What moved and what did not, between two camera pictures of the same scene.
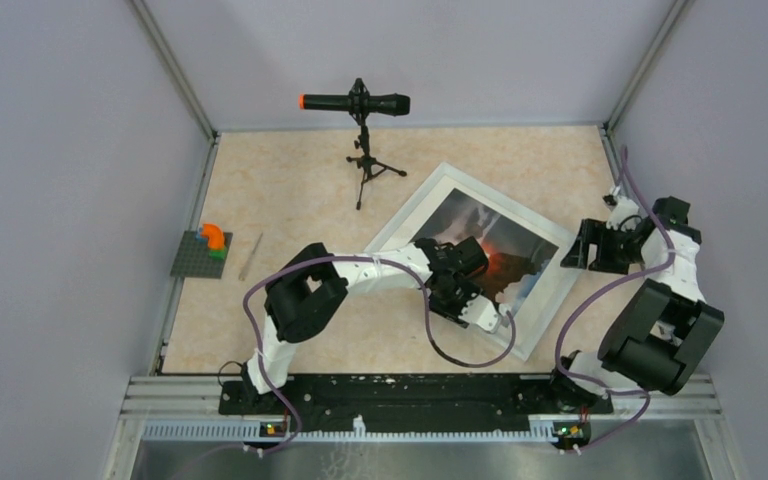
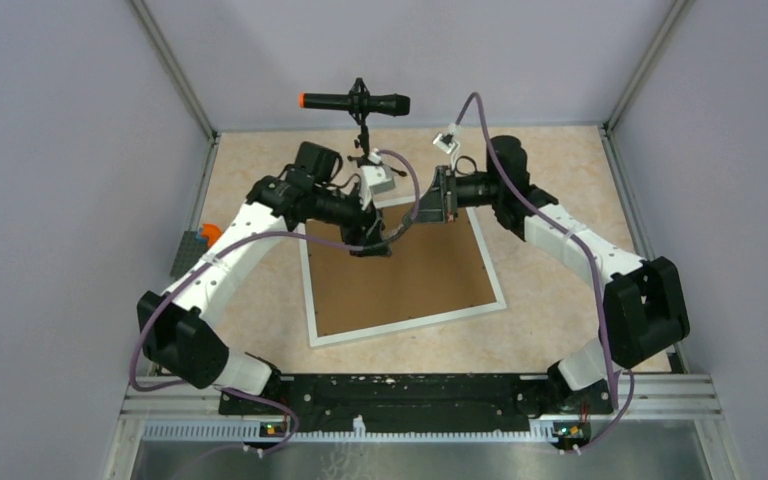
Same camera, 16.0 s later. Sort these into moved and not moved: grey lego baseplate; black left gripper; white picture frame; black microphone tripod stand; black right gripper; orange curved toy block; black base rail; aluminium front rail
Moved: white picture frame; black right gripper; black left gripper
Not moved: aluminium front rail; black microphone tripod stand; orange curved toy block; black base rail; grey lego baseplate
